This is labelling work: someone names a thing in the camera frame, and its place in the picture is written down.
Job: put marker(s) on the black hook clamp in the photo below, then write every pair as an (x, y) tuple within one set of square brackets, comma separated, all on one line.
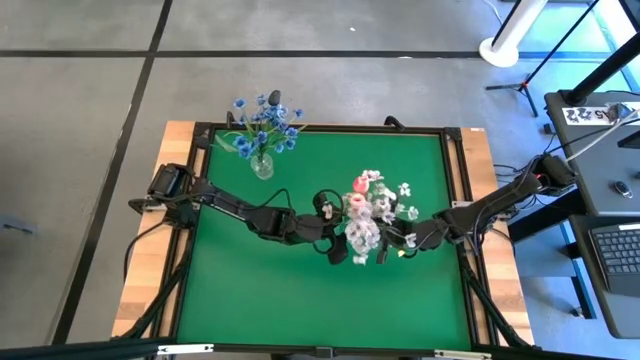
[(230, 119), (395, 122)]

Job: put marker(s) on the clear cut-glass vase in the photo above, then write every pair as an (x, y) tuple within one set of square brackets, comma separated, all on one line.
[(262, 169)]

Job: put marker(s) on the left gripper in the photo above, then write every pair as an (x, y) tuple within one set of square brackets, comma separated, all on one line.
[(312, 230)]

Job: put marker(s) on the black desk pole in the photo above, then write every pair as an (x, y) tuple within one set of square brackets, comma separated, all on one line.
[(600, 72)]

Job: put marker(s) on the dark grey desk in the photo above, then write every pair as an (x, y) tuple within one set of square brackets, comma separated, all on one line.
[(590, 165)]

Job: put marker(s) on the pink artificial tulip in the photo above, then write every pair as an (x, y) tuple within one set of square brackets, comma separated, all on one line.
[(357, 200), (361, 184)]

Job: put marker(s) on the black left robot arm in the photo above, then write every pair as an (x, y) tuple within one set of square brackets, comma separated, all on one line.
[(235, 207)]

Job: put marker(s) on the black laptop keyboard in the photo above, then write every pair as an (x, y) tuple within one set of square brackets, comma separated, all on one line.
[(620, 255)]

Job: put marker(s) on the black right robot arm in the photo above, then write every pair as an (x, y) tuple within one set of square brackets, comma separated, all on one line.
[(500, 197)]

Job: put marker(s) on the white stand pole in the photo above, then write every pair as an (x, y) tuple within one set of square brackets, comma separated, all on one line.
[(505, 45)]

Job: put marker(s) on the silver metal bracket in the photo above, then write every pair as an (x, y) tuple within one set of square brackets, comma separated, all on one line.
[(185, 349), (462, 355)]

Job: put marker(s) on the blue artificial flower bunch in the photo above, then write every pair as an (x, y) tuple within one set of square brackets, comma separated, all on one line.
[(245, 150)]

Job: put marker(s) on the black key fob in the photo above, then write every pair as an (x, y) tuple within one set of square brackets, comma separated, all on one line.
[(623, 189)]

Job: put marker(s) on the white artificial flower bunch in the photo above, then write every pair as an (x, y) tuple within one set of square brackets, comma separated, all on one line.
[(362, 232), (404, 189)]

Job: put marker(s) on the black tripod stand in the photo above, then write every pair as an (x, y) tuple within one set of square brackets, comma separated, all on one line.
[(525, 85)]

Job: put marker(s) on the green table mat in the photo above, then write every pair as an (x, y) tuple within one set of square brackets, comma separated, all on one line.
[(300, 300)]

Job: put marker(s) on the white label paper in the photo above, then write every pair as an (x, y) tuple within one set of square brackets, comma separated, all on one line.
[(585, 115)]

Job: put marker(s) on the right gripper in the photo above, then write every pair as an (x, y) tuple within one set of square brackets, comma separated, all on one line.
[(425, 234)]

